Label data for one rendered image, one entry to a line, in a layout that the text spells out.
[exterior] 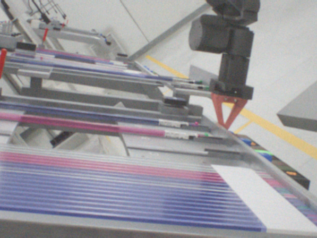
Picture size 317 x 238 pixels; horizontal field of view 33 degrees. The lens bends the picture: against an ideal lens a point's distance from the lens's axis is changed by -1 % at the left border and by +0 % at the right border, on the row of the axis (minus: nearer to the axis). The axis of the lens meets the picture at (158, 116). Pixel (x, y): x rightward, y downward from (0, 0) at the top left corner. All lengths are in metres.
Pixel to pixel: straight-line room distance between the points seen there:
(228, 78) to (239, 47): 0.06
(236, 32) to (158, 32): 7.58
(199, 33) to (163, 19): 7.62
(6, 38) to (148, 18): 6.47
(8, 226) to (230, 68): 0.68
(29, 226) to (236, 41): 0.68
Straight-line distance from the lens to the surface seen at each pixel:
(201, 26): 1.03
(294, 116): 1.27
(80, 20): 8.55
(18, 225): 0.49
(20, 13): 5.44
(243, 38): 1.07
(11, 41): 2.24
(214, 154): 0.88
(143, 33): 8.62
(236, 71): 1.07
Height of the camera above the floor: 1.06
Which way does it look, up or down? 13 degrees down
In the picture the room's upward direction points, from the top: 35 degrees counter-clockwise
